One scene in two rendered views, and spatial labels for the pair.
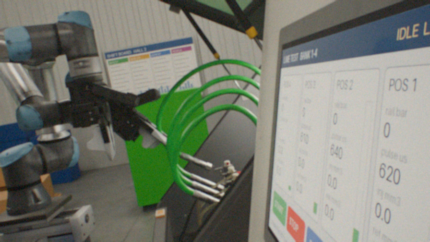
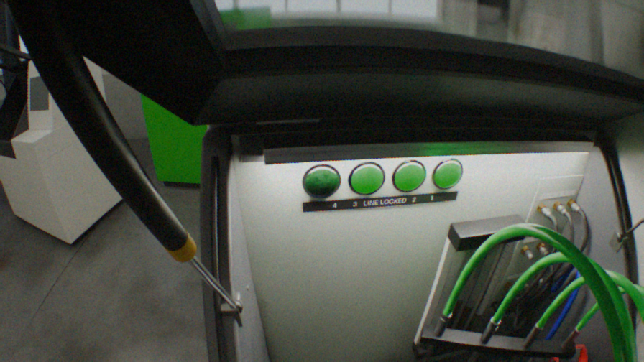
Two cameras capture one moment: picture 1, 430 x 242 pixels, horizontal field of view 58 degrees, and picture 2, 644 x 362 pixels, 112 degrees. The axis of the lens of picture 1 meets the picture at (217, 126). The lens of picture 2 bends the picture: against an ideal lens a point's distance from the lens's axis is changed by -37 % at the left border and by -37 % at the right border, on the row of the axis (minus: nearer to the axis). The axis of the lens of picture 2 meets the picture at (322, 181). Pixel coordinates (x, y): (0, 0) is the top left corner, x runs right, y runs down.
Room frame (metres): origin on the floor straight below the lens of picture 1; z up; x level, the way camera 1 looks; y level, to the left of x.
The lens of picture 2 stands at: (1.33, 0.12, 1.60)
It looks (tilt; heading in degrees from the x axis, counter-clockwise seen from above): 30 degrees down; 268
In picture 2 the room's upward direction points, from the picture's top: straight up
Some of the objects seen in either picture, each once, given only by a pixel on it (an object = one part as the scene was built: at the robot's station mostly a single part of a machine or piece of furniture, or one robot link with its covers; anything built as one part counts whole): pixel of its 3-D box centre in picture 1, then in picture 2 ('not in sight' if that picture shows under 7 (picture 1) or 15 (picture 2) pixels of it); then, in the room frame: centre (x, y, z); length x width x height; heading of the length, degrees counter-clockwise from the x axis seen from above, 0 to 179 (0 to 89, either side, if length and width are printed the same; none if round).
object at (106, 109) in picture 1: (89, 102); not in sight; (0.95, 0.30, 1.38); 0.09 x 0.08 x 0.12; 95
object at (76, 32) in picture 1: (77, 36); not in sight; (0.95, 0.29, 1.54); 0.09 x 0.08 x 0.11; 115
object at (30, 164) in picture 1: (21, 163); not in sight; (1.38, 0.72, 1.20); 0.13 x 0.12 x 0.14; 131
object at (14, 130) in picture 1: (36, 152); not in sight; (6.96, 3.33, 0.61); 1.26 x 0.48 x 1.22; 88
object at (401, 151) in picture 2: not in sight; (470, 145); (1.12, -0.27, 1.43); 0.54 x 0.03 x 0.02; 5
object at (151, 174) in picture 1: (169, 145); not in sight; (4.76, 0.63, 0.65); 0.95 x 0.86 x 1.30; 96
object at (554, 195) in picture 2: not in sight; (542, 248); (0.88, -0.29, 1.21); 0.13 x 0.03 x 0.31; 5
